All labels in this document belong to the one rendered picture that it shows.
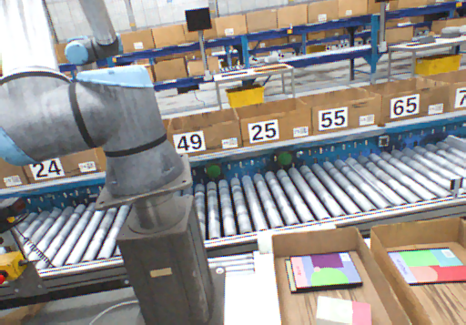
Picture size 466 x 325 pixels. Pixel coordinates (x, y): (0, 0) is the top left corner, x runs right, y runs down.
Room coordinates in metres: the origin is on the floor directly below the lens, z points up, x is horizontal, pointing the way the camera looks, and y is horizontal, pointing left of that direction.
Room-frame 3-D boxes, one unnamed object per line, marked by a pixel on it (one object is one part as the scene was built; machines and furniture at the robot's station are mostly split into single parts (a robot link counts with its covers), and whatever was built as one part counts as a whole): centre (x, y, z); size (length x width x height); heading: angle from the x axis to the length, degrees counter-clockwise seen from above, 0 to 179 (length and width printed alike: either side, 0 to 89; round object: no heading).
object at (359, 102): (1.73, -0.66, 0.96); 0.39 x 0.29 x 0.17; 92
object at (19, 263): (0.90, 0.81, 0.84); 0.15 x 0.09 x 0.07; 92
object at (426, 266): (0.69, -0.53, 0.76); 0.19 x 0.14 x 0.02; 83
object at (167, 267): (0.70, 0.22, 0.91); 0.26 x 0.26 x 0.33; 86
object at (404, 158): (1.28, -0.92, 0.72); 0.52 x 0.05 x 0.05; 2
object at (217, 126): (1.71, 0.13, 0.96); 0.39 x 0.29 x 0.17; 92
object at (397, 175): (1.28, -0.79, 0.72); 0.52 x 0.05 x 0.05; 2
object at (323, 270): (0.72, -0.23, 0.78); 0.19 x 0.14 x 0.02; 84
